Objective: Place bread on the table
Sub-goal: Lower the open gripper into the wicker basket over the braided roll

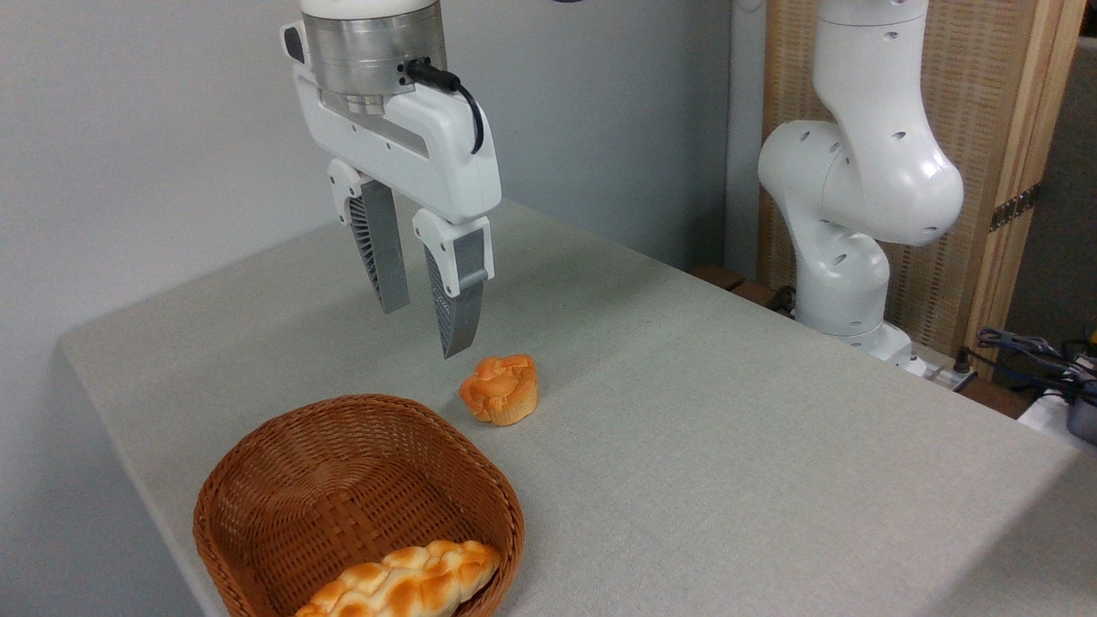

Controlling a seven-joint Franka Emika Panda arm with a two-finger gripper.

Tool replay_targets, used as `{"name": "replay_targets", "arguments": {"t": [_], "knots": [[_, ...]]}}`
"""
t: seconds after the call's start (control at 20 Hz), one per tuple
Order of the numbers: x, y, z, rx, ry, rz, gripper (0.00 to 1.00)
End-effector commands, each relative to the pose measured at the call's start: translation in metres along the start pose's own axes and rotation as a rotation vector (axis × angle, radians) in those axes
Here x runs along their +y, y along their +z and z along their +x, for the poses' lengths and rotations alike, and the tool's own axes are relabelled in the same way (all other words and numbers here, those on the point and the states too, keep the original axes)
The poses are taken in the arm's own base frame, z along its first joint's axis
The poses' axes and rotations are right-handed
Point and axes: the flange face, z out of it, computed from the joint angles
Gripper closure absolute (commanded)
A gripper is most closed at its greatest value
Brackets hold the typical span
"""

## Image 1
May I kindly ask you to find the round muffin-shaped bread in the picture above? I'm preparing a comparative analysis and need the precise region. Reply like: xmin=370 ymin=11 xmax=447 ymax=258
xmin=459 ymin=353 xmax=540 ymax=428

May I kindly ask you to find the white power strip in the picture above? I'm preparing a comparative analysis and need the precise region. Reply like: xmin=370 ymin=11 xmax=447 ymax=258
xmin=914 ymin=347 xmax=980 ymax=392

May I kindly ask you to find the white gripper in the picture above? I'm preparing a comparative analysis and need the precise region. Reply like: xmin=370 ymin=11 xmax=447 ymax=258
xmin=281 ymin=21 xmax=503 ymax=359

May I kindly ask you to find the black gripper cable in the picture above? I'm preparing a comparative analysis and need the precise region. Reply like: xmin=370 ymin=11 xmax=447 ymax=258
xmin=403 ymin=57 xmax=486 ymax=156

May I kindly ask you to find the blue-grey cable bundle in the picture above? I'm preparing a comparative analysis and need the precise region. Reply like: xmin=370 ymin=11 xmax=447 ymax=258
xmin=975 ymin=326 xmax=1097 ymax=405

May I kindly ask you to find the metal screen hinge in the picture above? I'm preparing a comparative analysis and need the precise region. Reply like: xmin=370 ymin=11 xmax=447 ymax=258
xmin=989 ymin=183 xmax=1043 ymax=233

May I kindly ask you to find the long braided bread loaf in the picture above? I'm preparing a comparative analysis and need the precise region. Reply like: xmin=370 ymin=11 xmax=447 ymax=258
xmin=295 ymin=539 xmax=503 ymax=617

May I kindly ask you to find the brown wooden bench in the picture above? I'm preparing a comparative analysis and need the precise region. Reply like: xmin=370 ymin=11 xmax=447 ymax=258
xmin=689 ymin=263 xmax=798 ymax=320

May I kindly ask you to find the grey tablecloth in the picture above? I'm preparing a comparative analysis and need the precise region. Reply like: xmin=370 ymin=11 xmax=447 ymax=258
xmin=58 ymin=199 xmax=1097 ymax=617

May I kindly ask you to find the brown woven wicker basket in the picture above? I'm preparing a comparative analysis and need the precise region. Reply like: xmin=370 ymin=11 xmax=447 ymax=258
xmin=193 ymin=393 xmax=526 ymax=617

